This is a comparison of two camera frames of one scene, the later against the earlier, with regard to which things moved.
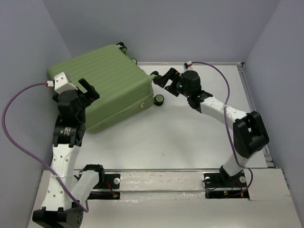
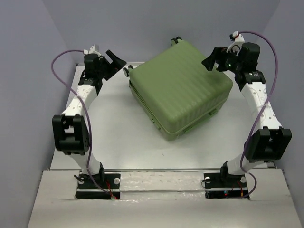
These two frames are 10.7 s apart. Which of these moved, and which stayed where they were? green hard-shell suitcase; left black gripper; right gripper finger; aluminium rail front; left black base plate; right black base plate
Moved: green hard-shell suitcase; right gripper finger; left black gripper
Stayed: left black base plate; aluminium rail front; right black base plate
